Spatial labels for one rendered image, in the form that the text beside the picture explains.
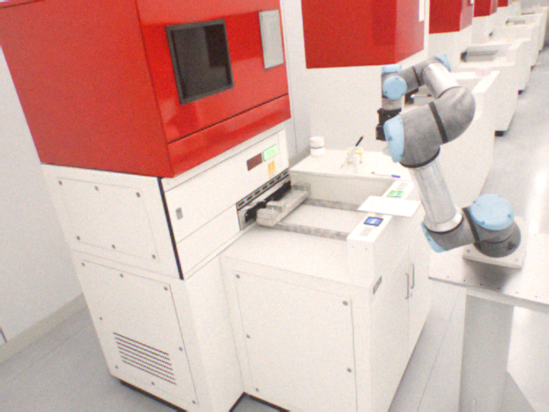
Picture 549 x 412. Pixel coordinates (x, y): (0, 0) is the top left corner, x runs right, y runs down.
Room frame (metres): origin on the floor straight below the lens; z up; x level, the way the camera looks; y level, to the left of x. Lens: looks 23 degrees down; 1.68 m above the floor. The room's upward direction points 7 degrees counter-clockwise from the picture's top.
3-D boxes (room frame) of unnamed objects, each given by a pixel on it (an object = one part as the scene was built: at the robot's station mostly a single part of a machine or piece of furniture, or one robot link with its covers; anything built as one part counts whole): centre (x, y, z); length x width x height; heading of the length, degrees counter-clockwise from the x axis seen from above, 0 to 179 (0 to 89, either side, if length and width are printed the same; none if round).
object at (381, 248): (1.52, -0.43, 0.89); 0.55 x 0.09 x 0.14; 146
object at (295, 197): (1.87, -0.06, 0.87); 0.36 x 0.08 x 0.03; 146
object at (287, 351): (1.78, -0.29, 0.41); 0.97 x 0.64 x 0.82; 146
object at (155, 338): (1.93, 0.41, 0.41); 0.82 x 0.71 x 0.82; 146
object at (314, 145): (2.23, -0.27, 1.01); 0.07 x 0.07 x 0.10
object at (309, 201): (1.87, -0.30, 0.84); 0.50 x 0.02 x 0.03; 56
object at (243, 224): (1.88, 0.02, 0.89); 0.44 x 0.02 x 0.10; 146
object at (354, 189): (2.04, -0.46, 0.89); 0.62 x 0.35 x 0.14; 56
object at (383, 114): (1.63, -0.48, 1.25); 0.09 x 0.08 x 0.12; 56
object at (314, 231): (1.64, -0.15, 0.84); 0.50 x 0.02 x 0.03; 56
